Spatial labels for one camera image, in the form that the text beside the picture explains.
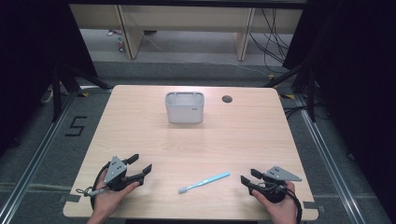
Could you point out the white plastic holder box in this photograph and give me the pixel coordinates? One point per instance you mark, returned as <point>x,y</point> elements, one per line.
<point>185,109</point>

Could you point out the black curtain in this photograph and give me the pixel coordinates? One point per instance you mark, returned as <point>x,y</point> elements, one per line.
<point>351,93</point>
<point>31,62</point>

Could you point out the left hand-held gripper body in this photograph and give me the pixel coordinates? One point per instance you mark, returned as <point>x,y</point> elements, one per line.
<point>115,170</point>

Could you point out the aluminium floor rail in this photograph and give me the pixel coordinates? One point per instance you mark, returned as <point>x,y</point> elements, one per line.
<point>34,158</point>
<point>330,158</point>

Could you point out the light wooden desk frame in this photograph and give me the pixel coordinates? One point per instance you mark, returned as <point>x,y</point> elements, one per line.
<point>186,18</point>

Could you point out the light blue toothbrush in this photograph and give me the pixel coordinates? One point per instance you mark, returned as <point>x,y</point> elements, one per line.
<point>204,181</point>

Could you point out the person's right hand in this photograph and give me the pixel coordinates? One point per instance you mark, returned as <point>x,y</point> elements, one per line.
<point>280,210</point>

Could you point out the black metal stand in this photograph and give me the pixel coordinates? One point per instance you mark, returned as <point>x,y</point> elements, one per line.
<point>309,90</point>
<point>57,93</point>

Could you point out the person's left hand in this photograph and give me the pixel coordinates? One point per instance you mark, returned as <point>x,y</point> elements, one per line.
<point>107,200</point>

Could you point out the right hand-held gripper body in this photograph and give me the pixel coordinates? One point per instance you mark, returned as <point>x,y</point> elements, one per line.
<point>275,188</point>

